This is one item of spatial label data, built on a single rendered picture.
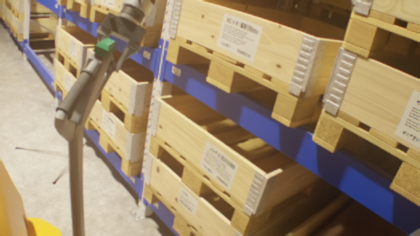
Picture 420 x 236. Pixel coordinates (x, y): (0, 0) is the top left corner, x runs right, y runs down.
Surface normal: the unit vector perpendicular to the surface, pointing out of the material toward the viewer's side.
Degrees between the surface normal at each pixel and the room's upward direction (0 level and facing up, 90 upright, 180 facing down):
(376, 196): 90
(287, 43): 90
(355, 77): 90
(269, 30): 90
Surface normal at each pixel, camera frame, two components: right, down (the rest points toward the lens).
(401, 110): -0.75, 0.15
